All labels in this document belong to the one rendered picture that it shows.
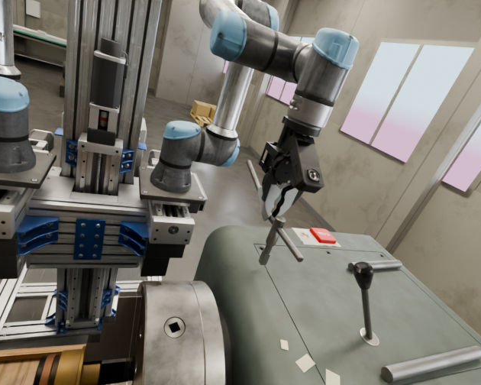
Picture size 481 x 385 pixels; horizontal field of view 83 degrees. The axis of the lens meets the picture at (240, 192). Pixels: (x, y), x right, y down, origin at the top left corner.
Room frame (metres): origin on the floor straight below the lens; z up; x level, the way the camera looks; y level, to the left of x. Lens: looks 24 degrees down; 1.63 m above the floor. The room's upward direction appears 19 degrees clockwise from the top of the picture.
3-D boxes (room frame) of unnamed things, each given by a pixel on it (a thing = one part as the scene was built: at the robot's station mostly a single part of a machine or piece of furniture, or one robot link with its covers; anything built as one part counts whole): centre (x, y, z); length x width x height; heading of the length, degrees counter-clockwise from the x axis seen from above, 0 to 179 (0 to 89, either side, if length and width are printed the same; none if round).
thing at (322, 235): (0.73, -0.27, 1.26); 0.06 x 0.06 x 0.02; 26
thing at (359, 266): (0.40, -0.24, 1.38); 0.04 x 0.03 x 0.05; 116
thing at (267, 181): (0.51, -0.06, 1.44); 0.05 x 0.02 x 0.09; 116
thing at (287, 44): (0.62, -0.01, 1.66); 0.11 x 0.11 x 0.08; 25
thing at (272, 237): (0.49, -0.09, 1.33); 0.02 x 0.02 x 0.12
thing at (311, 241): (0.71, -0.25, 1.23); 0.13 x 0.08 x 0.06; 116
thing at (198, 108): (7.43, 1.47, 0.20); 1.12 x 0.79 x 0.41; 28
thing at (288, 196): (0.55, -0.09, 1.40); 0.06 x 0.03 x 0.09; 26
